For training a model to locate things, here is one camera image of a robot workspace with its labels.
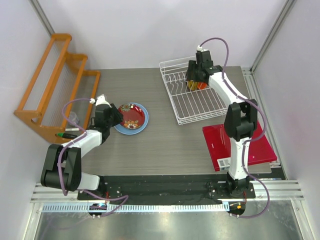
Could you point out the yellow patterned plate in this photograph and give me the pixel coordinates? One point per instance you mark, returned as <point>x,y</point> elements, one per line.
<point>192,85</point>

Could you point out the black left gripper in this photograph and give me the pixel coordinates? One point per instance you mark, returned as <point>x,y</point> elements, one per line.
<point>118,116</point>

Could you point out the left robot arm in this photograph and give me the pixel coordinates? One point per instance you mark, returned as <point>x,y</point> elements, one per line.
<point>62,167</point>

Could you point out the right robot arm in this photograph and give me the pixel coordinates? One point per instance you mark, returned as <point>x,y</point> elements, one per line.
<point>240,121</point>

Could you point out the orange plate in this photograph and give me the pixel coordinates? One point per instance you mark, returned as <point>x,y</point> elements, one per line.
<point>201,85</point>

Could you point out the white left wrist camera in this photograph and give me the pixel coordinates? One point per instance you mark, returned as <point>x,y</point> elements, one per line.
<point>100,100</point>

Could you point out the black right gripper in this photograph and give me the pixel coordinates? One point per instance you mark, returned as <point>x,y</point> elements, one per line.
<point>192,65</point>

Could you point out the red cutting board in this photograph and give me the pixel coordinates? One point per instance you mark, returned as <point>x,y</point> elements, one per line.
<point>219,147</point>

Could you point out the clear plastic cup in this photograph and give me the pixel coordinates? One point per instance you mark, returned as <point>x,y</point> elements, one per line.
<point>73,117</point>

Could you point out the orange wooden rack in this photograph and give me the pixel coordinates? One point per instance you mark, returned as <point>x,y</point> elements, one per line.
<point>61,76</point>

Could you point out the red floral plate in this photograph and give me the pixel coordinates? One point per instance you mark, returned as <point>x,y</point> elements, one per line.
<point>133,116</point>

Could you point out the grey wall conduit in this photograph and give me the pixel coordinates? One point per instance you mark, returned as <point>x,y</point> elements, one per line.
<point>42,16</point>

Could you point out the aluminium frame rail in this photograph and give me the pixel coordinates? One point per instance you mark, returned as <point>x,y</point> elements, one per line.
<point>53,201</point>

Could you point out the white wire dish rack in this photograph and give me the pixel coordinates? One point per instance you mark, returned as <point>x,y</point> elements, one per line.
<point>189,106</point>

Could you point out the light blue plate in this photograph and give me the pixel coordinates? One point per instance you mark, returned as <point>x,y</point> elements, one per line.
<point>124,131</point>

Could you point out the green marker pen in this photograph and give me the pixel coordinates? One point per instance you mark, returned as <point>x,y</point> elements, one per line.
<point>66,135</point>

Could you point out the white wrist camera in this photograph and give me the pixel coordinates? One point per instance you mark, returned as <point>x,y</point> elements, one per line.
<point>100,100</point>
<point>201,49</point>

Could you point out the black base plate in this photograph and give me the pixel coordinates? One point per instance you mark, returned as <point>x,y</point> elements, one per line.
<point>167,190</point>

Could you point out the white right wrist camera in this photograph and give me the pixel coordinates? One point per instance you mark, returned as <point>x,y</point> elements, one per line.
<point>201,49</point>

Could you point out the white marker pen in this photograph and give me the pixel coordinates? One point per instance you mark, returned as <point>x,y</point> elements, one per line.
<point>71,129</point>

